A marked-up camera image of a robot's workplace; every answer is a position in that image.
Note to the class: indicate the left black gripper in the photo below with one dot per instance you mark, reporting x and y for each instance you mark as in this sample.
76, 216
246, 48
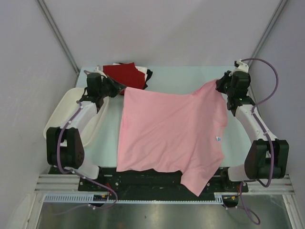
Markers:
116, 87

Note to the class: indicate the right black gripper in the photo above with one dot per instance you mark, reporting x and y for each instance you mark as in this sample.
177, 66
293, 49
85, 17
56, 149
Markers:
219, 83

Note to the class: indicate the pink t shirt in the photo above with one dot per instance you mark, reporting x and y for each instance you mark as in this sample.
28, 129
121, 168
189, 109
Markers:
173, 132

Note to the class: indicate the white plastic bin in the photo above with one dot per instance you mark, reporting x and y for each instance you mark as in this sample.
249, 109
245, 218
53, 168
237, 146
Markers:
90, 123

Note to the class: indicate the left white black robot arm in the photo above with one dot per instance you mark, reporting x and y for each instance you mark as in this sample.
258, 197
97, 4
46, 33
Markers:
75, 123

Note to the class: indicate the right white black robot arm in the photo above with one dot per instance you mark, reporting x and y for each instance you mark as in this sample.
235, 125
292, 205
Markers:
268, 155

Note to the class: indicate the folded red t shirt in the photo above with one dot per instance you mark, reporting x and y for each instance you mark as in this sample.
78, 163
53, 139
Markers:
125, 74

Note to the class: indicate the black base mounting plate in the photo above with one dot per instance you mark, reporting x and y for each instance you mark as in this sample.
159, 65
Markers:
149, 185

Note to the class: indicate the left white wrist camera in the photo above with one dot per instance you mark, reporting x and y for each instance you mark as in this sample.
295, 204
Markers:
98, 69

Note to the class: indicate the right aluminium frame post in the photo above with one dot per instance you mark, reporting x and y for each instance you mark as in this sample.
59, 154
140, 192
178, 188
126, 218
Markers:
268, 30

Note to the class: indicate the aluminium frame post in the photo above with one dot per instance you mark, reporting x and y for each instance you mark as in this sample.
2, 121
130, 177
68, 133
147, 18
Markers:
268, 30
57, 34

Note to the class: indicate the left aluminium frame post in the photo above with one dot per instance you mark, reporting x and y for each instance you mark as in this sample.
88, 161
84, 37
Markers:
57, 34

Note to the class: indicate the aluminium front rail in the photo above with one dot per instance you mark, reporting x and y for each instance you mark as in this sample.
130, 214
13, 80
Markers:
48, 183

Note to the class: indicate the white slotted cable duct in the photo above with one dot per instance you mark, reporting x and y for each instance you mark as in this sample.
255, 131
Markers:
101, 199

